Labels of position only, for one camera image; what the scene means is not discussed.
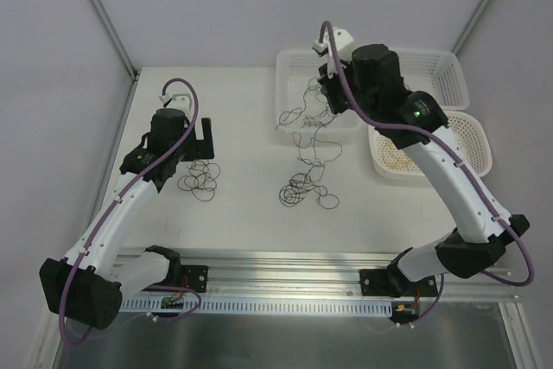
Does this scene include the yellow cable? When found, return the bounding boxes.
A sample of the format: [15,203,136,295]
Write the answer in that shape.
[378,137,418,169]

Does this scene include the yellow brown black cables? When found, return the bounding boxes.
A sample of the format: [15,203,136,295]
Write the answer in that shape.
[278,169,340,210]

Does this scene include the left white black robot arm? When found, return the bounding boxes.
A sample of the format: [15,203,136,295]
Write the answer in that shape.
[39,108,214,330]

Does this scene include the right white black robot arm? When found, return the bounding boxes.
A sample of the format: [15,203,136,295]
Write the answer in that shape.
[314,41,530,297]

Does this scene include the white rectangular basket left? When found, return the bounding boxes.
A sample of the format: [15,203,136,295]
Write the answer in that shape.
[275,49,363,144]

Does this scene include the white rectangular basket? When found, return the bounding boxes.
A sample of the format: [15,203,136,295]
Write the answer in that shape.
[275,49,363,144]
[393,48,470,111]

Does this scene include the white rectangular basket right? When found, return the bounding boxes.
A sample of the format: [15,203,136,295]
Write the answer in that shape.
[393,48,470,111]

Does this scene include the white rounded perforated basket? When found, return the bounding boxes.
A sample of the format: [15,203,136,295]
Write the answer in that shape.
[368,111,493,182]

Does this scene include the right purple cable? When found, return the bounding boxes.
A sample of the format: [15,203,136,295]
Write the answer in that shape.
[318,21,536,331]

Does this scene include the purple cable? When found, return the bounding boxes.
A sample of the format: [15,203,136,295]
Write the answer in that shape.
[58,78,204,347]
[318,21,536,331]

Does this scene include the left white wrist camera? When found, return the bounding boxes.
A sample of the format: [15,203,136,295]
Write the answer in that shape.
[160,93,194,112]

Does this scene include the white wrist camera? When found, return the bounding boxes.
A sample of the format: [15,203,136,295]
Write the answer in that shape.
[160,93,194,112]
[312,27,355,62]

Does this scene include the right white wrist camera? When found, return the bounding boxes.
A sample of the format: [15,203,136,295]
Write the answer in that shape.
[312,27,355,62]

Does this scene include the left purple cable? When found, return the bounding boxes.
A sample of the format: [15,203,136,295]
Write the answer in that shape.
[58,78,204,347]

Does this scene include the slotted grey cable duct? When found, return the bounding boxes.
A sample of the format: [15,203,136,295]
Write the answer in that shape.
[120,294,392,318]

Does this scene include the aluminium mounting rail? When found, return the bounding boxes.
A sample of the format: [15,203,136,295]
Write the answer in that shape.
[111,247,519,303]

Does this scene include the left aluminium frame post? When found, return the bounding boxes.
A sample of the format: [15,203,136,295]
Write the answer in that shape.
[87,0,138,80]

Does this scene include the aluminium frame post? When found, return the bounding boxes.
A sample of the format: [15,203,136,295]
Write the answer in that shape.
[87,0,138,80]
[450,0,494,56]

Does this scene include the right aluminium frame post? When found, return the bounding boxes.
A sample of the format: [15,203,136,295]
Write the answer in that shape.
[450,0,494,56]

